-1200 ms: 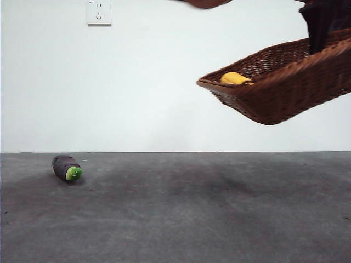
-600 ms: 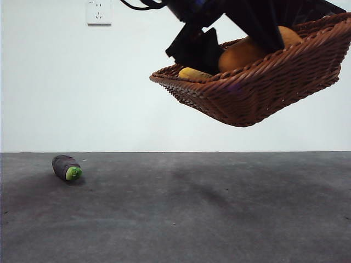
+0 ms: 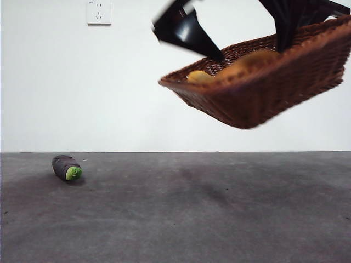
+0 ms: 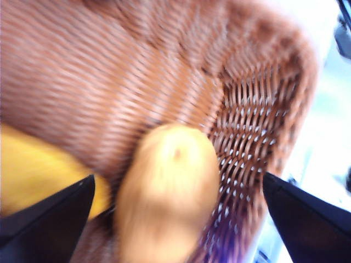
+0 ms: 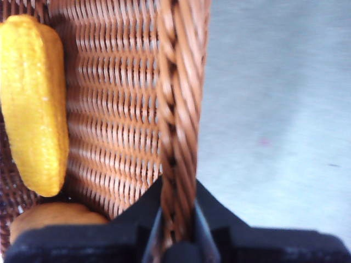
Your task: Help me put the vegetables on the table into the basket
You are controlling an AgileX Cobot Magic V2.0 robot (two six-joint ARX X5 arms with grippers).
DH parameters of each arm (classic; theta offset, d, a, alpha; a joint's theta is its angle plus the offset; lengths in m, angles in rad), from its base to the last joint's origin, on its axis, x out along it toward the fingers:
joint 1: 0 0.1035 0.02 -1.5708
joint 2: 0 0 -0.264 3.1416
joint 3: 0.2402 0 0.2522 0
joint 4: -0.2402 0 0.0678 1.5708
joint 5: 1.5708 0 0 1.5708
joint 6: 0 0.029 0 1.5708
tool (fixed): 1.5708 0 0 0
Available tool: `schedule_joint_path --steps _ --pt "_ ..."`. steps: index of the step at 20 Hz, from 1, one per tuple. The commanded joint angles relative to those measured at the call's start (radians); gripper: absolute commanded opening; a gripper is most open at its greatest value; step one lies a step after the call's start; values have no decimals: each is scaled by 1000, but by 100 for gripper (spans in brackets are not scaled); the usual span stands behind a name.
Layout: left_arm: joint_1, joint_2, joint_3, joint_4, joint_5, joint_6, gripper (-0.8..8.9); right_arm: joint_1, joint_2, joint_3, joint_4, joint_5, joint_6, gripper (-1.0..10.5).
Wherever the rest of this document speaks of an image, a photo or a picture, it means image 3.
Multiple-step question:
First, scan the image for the large brown potato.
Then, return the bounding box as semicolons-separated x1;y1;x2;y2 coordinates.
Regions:
227;49;280;75

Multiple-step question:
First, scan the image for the brown woven wicker basket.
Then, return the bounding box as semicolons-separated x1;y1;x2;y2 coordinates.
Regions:
158;15;351;130

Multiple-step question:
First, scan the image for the purple eggplant with green cap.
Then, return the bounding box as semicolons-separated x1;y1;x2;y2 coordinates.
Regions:
52;155;83;181

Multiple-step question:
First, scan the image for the white wall socket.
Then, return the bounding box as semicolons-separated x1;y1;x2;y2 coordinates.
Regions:
87;0;112;27

